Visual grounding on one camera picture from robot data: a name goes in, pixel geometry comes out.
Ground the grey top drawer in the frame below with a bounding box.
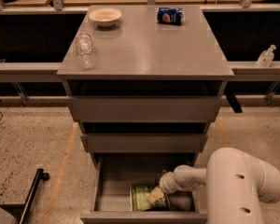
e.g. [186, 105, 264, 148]
[67, 96, 222, 123]

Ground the clear sanitizer pump bottle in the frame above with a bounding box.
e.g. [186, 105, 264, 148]
[257, 45, 276, 67]

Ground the green jalapeno chip bag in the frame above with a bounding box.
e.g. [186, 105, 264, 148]
[130, 185, 170, 212]

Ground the blue Pepsi soda can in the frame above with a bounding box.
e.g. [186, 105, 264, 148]
[157, 7, 184, 25]

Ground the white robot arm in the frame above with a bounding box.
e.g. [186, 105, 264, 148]
[147, 147, 280, 224]

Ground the grey middle drawer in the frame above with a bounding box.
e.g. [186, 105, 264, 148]
[81, 133, 207, 153]

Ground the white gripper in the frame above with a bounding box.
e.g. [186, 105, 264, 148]
[147, 172, 178, 203]

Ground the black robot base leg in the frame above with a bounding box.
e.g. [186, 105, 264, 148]
[0, 168, 50, 224]

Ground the grey open bottom drawer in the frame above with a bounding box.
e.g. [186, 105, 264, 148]
[80, 153, 207, 224]

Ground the grey drawer cabinet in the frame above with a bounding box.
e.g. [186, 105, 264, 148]
[56, 5, 235, 170]

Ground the white ceramic bowl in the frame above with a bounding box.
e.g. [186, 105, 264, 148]
[89, 7, 121, 28]

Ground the grey metal rail shelf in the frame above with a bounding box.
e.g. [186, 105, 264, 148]
[0, 61, 280, 108]

